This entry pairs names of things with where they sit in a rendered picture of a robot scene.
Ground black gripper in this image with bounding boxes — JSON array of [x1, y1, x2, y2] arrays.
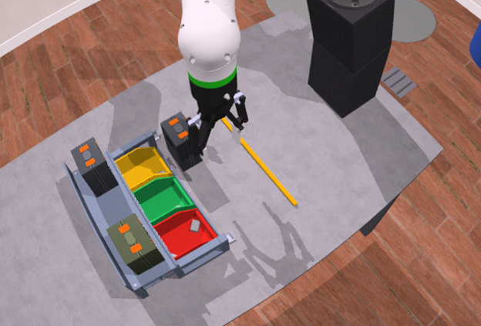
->
[[186, 90, 248, 164]]

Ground yellow long thin bar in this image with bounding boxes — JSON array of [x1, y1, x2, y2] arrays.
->
[[221, 118, 297, 206]]

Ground green bin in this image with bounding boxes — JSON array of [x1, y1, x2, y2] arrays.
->
[[133, 176, 196, 226]]

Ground yellow open bin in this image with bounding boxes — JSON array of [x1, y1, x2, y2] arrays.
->
[[115, 147, 173, 192]]

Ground red open bin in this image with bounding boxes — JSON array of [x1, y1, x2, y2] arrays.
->
[[153, 208, 217, 260]]

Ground grey bin rack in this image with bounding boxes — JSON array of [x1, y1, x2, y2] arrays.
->
[[63, 129, 236, 299]]

